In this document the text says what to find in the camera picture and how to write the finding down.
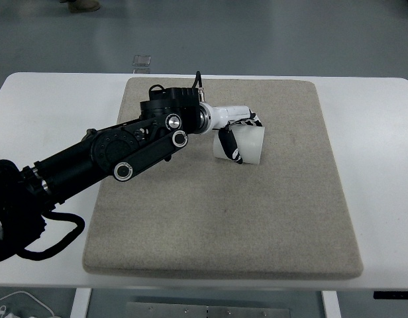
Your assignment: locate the white table leg frame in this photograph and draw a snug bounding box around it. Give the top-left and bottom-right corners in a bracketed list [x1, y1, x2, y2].
[70, 288, 92, 318]

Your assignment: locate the black desk control panel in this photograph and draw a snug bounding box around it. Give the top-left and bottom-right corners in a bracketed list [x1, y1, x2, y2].
[373, 291, 408, 300]

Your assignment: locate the white ribbed cup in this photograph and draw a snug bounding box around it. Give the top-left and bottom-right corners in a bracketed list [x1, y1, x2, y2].
[230, 125, 265, 164]

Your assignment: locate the beige felt mat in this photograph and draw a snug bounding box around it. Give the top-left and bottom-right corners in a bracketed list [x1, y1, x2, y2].
[83, 79, 363, 280]

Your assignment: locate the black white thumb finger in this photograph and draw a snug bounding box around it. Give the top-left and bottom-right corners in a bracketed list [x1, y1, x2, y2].
[218, 127, 243, 164]

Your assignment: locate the black braided cable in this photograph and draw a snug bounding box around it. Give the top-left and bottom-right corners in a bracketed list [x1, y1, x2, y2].
[11, 212, 86, 262]

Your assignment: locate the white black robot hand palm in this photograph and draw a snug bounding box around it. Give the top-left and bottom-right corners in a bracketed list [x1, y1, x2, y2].
[199, 102, 251, 133]

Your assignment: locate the clear plastic floor plate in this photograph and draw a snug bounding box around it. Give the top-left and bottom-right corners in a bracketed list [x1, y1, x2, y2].
[132, 54, 151, 74]

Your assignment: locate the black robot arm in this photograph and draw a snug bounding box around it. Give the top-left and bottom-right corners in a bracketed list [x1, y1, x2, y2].
[0, 74, 261, 262]

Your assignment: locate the white cable on floor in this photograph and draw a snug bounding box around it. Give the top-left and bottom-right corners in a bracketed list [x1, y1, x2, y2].
[0, 290, 56, 318]

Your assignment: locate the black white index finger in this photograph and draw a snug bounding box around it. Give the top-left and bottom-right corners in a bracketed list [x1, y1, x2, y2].
[235, 112, 263, 127]

